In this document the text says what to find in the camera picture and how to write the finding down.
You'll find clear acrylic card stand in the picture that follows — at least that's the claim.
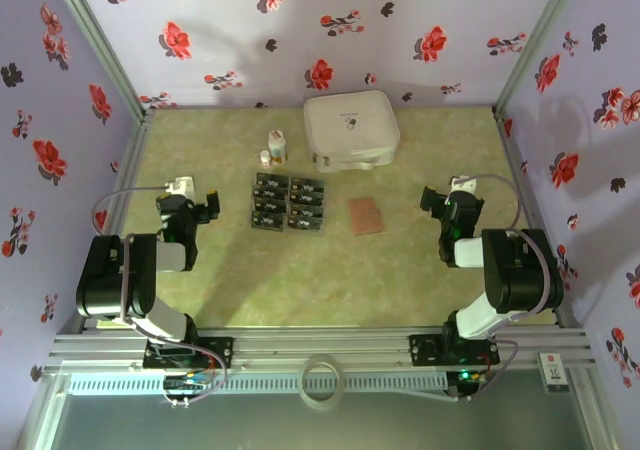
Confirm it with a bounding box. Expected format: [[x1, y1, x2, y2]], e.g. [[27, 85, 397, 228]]
[[249, 171, 327, 237]]

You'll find large white pill bottle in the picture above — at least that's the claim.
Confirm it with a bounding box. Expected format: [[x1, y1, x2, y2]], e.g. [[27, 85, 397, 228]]
[[267, 129, 290, 167]]

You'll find white zip pouch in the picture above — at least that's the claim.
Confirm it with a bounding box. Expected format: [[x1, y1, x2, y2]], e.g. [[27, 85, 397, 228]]
[[303, 89, 403, 173]]

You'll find small green circuit board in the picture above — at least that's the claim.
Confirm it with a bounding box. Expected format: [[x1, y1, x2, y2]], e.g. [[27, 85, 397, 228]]
[[164, 373, 214, 393], [447, 368, 489, 388]]

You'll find white label box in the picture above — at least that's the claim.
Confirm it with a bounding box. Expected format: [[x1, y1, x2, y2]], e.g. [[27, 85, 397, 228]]
[[538, 352, 572, 396]]

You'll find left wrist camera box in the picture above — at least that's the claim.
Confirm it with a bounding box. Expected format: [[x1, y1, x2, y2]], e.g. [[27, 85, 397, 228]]
[[164, 176, 196, 197]]

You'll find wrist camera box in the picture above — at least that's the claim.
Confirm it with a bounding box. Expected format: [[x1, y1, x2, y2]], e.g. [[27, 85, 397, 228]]
[[164, 176, 196, 197], [448, 175, 477, 195]]

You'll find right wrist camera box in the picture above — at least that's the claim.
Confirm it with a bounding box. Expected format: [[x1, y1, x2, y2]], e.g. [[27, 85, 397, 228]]
[[448, 175, 477, 195]]

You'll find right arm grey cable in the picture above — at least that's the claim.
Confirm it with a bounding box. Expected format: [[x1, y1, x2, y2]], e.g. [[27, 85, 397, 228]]
[[447, 173, 556, 404]]

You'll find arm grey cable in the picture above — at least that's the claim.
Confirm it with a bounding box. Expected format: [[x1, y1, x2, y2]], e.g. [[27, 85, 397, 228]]
[[91, 183, 229, 409], [447, 173, 556, 404]]

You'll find left arm grey cable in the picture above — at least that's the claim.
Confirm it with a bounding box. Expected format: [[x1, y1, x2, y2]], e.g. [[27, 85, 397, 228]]
[[91, 183, 229, 409]]

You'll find aluminium frame side rail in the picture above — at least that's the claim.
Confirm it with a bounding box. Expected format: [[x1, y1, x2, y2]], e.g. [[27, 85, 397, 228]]
[[492, 107, 582, 329], [79, 109, 157, 332]]

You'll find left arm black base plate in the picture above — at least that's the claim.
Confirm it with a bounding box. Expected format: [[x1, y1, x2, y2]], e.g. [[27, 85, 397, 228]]
[[143, 336, 236, 370]]

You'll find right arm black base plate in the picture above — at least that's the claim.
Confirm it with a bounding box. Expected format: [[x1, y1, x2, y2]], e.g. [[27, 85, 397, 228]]
[[408, 333, 501, 367]]

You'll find aluminium frame cross rail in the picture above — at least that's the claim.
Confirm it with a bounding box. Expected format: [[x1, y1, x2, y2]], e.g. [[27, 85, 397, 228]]
[[42, 325, 599, 372]]

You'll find slotted grey cable duct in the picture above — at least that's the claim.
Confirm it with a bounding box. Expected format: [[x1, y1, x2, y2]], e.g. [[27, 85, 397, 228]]
[[67, 372, 450, 397]]

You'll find clear tape ring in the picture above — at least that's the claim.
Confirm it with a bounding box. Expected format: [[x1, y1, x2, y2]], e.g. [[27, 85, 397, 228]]
[[298, 354, 346, 412]]

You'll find aluminium frame corner post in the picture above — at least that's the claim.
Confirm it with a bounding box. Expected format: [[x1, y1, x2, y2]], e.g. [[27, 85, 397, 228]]
[[47, 0, 157, 122], [492, 0, 587, 116]]

